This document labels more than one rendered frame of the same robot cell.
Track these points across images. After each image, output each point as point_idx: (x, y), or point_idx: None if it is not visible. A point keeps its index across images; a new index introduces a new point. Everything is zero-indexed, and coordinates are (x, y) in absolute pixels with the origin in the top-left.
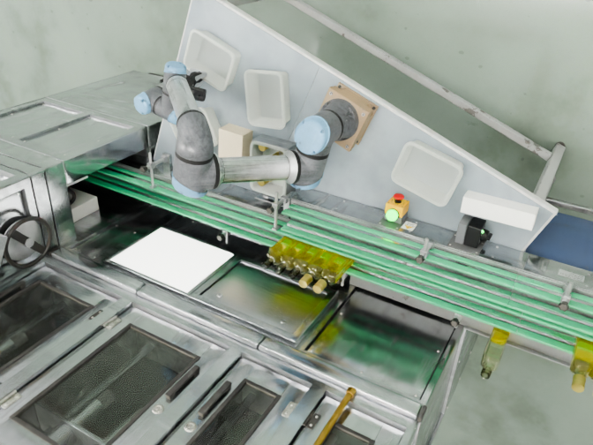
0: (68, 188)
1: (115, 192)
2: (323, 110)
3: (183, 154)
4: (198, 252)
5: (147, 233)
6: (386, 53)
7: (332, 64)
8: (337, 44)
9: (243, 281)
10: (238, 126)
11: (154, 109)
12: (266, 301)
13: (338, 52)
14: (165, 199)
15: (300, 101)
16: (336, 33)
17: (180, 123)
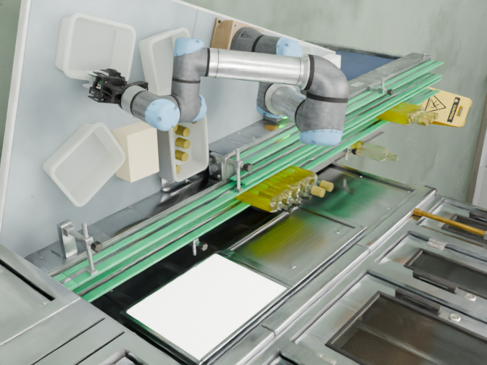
0: None
1: None
2: (263, 36)
3: (346, 93)
4: (201, 279)
5: (139, 324)
6: None
7: (12, 52)
8: (12, 26)
9: (268, 250)
10: (125, 126)
11: (181, 112)
12: (305, 238)
13: (16, 35)
14: (91, 283)
15: None
16: (7, 13)
17: (322, 68)
